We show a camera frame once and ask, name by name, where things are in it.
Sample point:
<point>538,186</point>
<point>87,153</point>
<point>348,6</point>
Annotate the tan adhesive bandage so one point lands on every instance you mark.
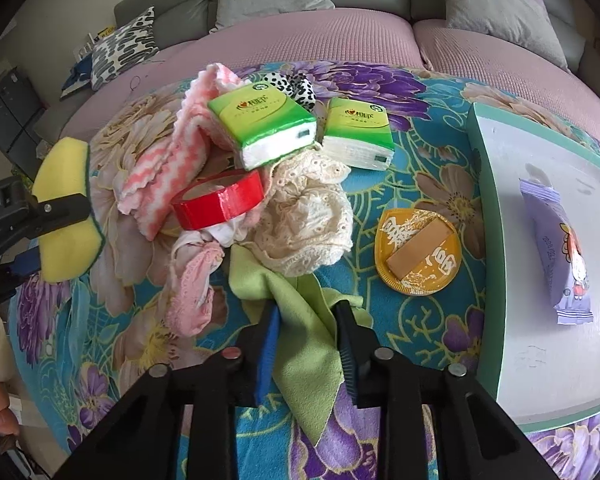
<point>420,250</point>

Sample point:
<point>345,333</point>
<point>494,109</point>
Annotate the blue cloth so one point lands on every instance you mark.
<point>80,75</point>

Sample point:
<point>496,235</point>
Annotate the large cream lace scrunchie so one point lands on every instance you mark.
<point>305,230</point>

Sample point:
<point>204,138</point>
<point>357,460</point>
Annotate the pink white striped cloth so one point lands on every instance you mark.
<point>155,170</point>

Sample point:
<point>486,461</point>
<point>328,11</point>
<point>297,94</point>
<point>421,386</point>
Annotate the yellow sponge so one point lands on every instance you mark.
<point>62,170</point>

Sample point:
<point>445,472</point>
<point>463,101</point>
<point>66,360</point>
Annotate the red tape roll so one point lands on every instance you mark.
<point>215,207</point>

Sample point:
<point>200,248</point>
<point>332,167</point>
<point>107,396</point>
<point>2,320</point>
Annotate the yellow round dish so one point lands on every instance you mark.
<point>385,240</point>

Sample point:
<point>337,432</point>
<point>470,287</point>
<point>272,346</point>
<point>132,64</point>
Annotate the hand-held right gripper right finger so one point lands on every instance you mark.
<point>349,360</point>

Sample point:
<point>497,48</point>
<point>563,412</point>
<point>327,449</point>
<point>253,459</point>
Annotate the yellow black book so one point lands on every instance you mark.
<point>102,34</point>

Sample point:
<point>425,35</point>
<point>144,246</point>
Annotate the dark cabinet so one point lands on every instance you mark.
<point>10,110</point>

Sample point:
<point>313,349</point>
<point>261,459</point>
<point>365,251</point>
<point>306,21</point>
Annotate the black white spotted scrunchie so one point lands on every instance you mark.
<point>300,90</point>

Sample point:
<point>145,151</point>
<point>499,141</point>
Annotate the grey pink cushion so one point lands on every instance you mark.
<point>500,10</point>

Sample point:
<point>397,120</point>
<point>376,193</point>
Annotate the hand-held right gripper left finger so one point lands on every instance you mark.
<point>266,355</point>

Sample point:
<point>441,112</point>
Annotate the green microfiber cloth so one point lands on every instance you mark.
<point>305,360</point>

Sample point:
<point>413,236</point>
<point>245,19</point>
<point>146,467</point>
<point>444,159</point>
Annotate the green tissue pack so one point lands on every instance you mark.
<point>255,110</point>
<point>355,120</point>

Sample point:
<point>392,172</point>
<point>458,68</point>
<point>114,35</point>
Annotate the small cream lace scrunchie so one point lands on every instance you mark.
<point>310,165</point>

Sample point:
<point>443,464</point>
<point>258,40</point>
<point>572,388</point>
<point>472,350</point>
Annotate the floral blanket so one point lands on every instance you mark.
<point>430,125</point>

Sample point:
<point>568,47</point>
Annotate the black white patterned cushion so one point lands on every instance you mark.
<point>120,50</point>

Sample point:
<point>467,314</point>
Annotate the pink lace cloth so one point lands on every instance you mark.
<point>195,300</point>

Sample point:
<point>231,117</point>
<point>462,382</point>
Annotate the teal white tray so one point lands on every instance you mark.
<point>520,260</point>

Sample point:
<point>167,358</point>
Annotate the pink sofa cover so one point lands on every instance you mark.
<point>330,35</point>

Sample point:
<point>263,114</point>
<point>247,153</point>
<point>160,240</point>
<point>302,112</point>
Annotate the purple wipes packet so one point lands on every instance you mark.
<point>555,240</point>

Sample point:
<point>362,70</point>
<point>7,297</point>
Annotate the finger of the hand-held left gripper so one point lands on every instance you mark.
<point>27,265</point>
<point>60,207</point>

